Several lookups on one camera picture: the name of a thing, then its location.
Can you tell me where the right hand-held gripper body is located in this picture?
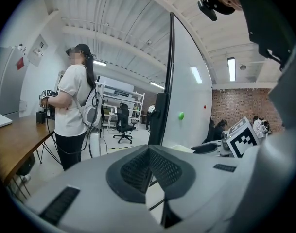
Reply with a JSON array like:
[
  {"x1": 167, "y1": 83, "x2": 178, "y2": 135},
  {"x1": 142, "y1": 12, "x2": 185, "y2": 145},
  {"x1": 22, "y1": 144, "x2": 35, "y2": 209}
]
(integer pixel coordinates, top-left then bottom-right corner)
[{"x1": 220, "y1": 116, "x2": 260, "y2": 159}]

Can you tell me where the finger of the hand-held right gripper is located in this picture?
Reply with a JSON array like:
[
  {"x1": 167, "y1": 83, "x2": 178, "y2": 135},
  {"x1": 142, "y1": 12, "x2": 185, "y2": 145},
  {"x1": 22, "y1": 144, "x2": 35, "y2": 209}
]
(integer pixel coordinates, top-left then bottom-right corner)
[{"x1": 191, "y1": 141, "x2": 223, "y2": 155}]

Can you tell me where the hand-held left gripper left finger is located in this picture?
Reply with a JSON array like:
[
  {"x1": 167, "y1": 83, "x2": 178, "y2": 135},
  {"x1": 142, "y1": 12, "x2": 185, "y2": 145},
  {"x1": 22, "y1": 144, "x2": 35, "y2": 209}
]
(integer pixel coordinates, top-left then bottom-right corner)
[{"x1": 23, "y1": 143, "x2": 164, "y2": 233}]

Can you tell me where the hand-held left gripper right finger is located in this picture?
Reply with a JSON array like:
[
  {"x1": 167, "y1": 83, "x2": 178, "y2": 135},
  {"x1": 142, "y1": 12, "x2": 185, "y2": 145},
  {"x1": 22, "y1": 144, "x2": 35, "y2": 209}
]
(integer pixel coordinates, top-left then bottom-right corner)
[{"x1": 149, "y1": 129, "x2": 296, "y2": 233}]

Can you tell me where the cream plastic box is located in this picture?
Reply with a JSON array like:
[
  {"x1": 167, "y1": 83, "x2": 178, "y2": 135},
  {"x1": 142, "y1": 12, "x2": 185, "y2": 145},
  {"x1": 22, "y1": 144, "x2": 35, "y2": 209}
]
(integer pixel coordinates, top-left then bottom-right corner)
[{"x1": 169, "y1": 144, "x2": 195, "y2": 154}]

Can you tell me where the large whiteboard on black stand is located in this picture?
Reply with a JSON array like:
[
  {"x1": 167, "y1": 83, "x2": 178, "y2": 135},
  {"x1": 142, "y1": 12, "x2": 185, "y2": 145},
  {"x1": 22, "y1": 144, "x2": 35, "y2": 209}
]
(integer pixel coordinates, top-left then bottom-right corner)
[{"x1": 147, "y1": 11, "x2": 213, "y2": 152}]

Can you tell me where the person's grey shirt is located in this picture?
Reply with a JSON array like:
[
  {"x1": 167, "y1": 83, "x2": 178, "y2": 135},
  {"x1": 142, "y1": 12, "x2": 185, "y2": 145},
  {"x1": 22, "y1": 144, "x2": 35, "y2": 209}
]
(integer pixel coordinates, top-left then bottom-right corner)
[{"x1": 268, "y1": 44, "x2": 296, "y2": 133}]

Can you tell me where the black office chair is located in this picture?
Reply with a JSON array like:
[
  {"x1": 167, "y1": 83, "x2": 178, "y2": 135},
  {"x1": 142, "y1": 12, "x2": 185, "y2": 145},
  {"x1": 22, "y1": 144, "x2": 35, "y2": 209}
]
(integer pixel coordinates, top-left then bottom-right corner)
[{"x1": 113, "y1": 103, "x2": 137, "y2": 144}]

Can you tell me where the white shelving rack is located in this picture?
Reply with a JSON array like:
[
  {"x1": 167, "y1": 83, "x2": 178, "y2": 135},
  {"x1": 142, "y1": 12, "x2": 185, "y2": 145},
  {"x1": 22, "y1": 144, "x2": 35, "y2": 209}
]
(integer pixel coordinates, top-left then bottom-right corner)
[{"x1": 99, "y1": 80, "x2": 145, "y2": 131}]

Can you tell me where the black pen holder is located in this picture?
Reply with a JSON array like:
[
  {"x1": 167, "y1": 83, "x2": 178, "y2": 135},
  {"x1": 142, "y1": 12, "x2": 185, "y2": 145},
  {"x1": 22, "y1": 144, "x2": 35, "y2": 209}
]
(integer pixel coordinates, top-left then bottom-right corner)
[{"x1": 36, "y1": 110, "x2": 46, "y2": 125}]

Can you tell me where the wooden table with black legs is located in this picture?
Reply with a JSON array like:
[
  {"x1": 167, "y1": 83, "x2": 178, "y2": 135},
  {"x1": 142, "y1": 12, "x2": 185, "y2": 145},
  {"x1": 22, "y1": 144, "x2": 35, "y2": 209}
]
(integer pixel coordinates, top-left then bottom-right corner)
[{"x1": 0, "y1": 114, "x2": 56, "y2": 199}]

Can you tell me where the black chest-mounted screen device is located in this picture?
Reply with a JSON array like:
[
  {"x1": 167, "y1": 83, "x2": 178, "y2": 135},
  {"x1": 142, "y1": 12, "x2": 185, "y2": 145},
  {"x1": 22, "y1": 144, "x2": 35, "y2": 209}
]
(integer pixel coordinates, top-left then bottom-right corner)
[{"x1": 231, "y1": 0, "x2": 296, "y2": 71}]

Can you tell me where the grey refrigerator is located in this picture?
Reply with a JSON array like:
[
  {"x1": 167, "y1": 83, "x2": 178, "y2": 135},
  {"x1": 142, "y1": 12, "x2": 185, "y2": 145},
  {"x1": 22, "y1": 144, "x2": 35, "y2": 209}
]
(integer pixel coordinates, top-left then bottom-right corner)
[{"x1": 0, "y1": 46, "x2": 29, "y2": 117}]

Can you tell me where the black head-worn camera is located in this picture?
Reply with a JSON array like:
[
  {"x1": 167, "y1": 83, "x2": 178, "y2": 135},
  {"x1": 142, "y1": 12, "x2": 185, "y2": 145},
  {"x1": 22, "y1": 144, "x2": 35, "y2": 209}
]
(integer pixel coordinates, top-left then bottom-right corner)
[{"x1": 197, "y1": 0, "x2": 218, "y2": 21}]

